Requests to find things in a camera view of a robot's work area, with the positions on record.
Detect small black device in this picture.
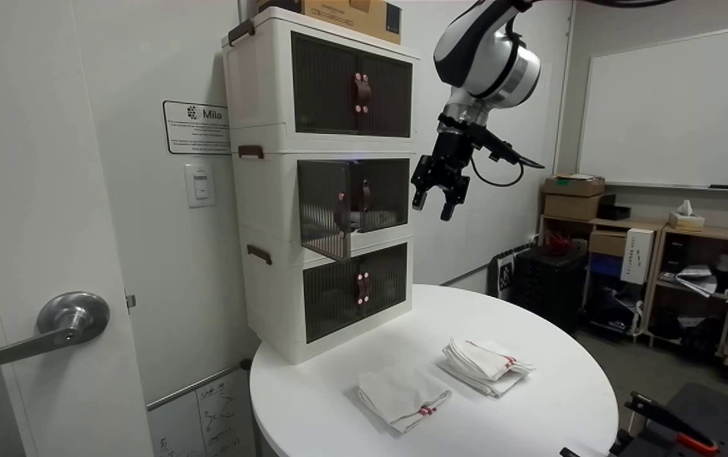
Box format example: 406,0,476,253
597,193,635,224

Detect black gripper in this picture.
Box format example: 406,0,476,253
408,113,490,224

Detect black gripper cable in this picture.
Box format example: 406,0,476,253
466,145,527,189

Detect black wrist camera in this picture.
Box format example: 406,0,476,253
472,123,547,170

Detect silver door lever handle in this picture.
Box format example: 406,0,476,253
0,288,113,372

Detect white paper stack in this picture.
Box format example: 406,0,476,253
673,261,720,300

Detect whiteboard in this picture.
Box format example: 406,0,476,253
575,19,728,193

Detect black storage crate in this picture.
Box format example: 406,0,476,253
513,244,591,334

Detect small brown cardboard box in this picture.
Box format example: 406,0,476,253
539,193,603,224

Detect tissue box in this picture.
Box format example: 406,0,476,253
664,198,707,233

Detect large brown cardboard box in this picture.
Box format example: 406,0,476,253
245,0,406,45

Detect white room door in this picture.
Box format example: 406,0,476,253
0,0,154,457

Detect white wall switch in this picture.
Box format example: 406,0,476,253
183,160,219,211

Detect folded white towel red stripes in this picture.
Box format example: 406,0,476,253
434,338,531,400

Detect wooden shelf unit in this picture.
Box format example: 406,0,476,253
536,212,728,380

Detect white wall sign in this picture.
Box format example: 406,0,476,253
160,99,234,156

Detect white upright box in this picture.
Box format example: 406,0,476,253
618,225,657,287

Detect white stacked storage cabinet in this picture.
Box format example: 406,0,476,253
221,5,424,365

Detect dark grey mat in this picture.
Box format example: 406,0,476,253
613,380,728,457

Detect black red hand tool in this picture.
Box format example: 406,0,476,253
622,390,725,457

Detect folded white towel red mark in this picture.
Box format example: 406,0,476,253
352,365,453,436

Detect flat cardboard box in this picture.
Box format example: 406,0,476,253
543,173,609,201

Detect cardboard shelf drawer box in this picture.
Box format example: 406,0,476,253
588,228,628,259

